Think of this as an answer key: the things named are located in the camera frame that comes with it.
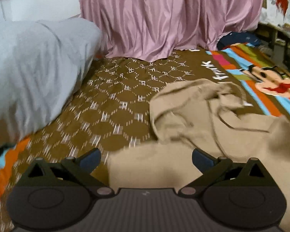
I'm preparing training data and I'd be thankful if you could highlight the beige garment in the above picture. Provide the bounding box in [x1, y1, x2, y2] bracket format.
[107, 79, 290, 231]

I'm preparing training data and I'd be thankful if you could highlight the brown colourful cartoon bedspread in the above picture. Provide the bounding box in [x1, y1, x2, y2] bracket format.
[0, 43, 290, 231]

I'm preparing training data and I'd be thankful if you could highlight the light grey pillow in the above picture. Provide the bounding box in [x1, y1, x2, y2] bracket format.
[0, 18, 102, 147]

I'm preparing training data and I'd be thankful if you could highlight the dark blue cloth item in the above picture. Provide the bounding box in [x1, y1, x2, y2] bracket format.
[217, 32, 262, 50]

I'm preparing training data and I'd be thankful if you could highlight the dark wooden desk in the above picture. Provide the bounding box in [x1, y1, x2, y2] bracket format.
[255, 23, 290, 70]

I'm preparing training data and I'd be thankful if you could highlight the pink satin curtain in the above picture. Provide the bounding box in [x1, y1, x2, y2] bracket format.
[79, 0, 263, 62]

